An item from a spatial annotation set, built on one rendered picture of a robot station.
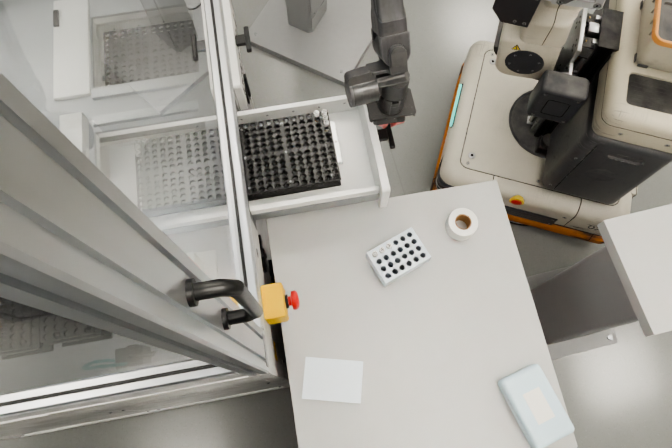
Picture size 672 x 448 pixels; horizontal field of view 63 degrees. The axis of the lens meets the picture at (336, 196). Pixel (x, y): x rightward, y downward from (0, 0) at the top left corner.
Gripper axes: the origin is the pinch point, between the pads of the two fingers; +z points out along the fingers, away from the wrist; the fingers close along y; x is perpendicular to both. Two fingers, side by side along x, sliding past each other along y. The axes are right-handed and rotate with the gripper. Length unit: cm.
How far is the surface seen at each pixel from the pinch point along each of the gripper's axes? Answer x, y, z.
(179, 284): 47, 34, -65
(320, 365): 49, 24, 13
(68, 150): 44, 34, -86
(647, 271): 41, -55, 14
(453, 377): 56, -5, 14
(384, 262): 29.5, 5.6, 10.4
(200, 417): 53, 67, 91
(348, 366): 50, 18, 13
